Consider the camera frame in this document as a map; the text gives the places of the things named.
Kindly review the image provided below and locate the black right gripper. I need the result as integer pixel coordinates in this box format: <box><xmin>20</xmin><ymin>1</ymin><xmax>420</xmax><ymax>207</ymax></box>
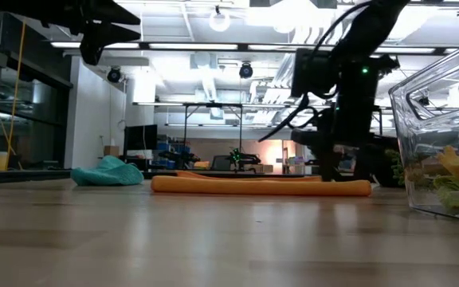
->
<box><xmin>291</xmin><ymin>115</ymin><xmax>390</xmax><ymax>183</ymax></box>

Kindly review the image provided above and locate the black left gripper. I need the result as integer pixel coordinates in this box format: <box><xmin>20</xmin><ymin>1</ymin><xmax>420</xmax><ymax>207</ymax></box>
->
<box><xmin>69</xmin><ymin>0</ymin><xmax>141</xmax><ymax>67</ymax></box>

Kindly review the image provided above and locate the orange microfiber towel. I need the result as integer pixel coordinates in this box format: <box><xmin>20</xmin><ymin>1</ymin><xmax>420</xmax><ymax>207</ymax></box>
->
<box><xmin>151</xmin><ymin>170</ymin><xmax>373</xmax><ymax>197</ymax></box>

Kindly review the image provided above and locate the green microfiber towel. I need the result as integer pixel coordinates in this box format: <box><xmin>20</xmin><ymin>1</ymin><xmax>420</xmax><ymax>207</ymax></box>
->
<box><xmin>432</xmin><ymin>175</ymin><xmax>459</xmax><ymax>213</ymax></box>

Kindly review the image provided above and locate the teal microfiber towel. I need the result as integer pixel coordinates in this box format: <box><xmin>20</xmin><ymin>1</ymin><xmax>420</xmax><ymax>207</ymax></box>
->
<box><xmin>69</xmin><ymin>155</ymin><xmax>145</xmax><ymax>187</ymax></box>

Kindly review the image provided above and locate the person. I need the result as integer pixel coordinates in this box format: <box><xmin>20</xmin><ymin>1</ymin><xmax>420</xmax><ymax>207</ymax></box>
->
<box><xmin>334</xmin><ymin>145</ymin><xmax>355</xmax><ymax>172</ymax></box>

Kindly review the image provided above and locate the potted green plant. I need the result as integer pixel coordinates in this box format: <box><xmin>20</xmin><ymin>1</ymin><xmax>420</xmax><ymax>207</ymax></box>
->
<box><xmin>372</xmin><ymin>135</ymin><xmax>406</xmax><ymax>188</ymax></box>

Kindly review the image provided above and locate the clear plastic bin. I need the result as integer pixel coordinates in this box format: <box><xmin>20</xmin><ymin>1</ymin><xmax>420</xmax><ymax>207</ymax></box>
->
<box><xmin>388</xmin><ymin>34</ymin><xmax>459</xmax><ymax>224</ymax></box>

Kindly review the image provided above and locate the beige box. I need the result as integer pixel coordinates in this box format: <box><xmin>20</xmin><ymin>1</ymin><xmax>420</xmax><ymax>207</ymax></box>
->
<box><xmin>249</xmin><ymin>163</ymin><xmax>274</xmax><ymax>174</ymax></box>

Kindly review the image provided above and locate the round white pendant lamp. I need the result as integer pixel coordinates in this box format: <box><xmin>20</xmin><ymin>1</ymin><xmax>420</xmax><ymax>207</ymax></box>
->
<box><xmin>208</xmin><ymin>6</ymin><xmax>232</xmax><ymax>33</ymax></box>

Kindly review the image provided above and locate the black monitor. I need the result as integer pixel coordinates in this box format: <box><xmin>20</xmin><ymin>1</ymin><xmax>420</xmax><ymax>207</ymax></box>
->
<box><xmin>124</xmin><ymin>124</ymin><xmax>159</xmax><ymax>151</ymax></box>

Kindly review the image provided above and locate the grey box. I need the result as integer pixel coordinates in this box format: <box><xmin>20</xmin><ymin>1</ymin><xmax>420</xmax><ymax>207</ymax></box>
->
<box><xmin>211</xmin><ymin>154</ymin><xmax>231</xmax><ymax>171</ymax></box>

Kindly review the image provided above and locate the black ceiling light track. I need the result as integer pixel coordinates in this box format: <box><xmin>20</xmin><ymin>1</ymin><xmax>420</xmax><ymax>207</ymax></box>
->
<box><xmin>49</xmin><ymin>39</ymin><xmax>453</xmax><ymax>57</ymax></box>

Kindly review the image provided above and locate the blue storage rack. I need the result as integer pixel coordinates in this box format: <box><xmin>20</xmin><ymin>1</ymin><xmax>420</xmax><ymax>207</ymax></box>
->
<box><xmin>155</xmin><ymin>135</ymin><xmax>179</xmax><ymax>168</ymax></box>

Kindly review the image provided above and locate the black metal frame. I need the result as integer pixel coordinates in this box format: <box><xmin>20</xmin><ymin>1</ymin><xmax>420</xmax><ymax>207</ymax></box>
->
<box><xmin>183</xmin><ymin>102</ymin><xmax>243</xmax><ymax>160</ymax></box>
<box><xmin>372</xmin><ymin>106</ymin><xmax>385</xmax><ymax>136</ymax></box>

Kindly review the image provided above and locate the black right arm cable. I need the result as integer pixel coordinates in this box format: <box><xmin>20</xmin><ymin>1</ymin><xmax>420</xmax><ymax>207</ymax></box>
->
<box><xmin>257</xmin><ymin>93</ymin><xmax>334</xmax><ymax>144</ymax></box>

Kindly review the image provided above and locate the black ceiling camera cluster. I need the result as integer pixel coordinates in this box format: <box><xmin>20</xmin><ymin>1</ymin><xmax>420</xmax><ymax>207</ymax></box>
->
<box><xmin>376</xmin><ymin>55</ymin><xmax>401</xmax><ymax>75</ymax></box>

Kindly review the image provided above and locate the short yellow cable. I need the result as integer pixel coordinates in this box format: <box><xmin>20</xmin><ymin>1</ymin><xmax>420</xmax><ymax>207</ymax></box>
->
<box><xmin>5</xmin><ymin>20</ymin><xmax>27</xmax><ymax>159</ymax></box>

